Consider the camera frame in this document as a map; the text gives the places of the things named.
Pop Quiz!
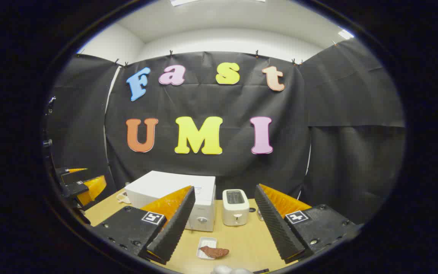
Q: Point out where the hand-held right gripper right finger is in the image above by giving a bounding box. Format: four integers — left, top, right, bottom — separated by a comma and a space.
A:
254, 183, 362, 264

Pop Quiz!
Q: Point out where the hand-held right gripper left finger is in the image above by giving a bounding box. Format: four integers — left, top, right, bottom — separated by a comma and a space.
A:
93, 185, 196, 265

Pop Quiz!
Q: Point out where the white microwave oven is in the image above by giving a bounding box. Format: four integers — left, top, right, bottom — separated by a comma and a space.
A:
124, 170, 216, 232

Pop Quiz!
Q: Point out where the brown meat piece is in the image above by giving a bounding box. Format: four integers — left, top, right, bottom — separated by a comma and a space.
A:
199, 245, 230, 259

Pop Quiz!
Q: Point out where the white ribbed tray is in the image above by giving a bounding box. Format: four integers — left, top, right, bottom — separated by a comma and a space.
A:
197, 237, 217, 260

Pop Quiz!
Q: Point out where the cream toaster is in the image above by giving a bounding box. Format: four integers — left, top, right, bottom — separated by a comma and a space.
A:
222, 189, 250, 226

